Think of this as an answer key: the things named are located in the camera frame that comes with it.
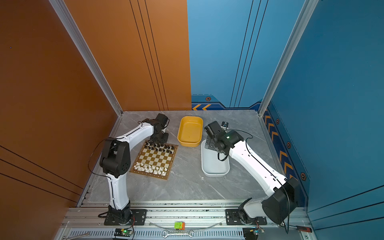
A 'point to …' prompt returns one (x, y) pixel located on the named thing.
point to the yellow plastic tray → (190, 131)
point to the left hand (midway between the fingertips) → (163, 139)
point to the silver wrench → (190, 233)
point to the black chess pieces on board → (160, 147)
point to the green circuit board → (123, 232)
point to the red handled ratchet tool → (304, 228)
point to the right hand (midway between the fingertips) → (214, 145)
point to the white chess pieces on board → (148, 168)
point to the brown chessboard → (155, 160)
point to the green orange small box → (180, 225)
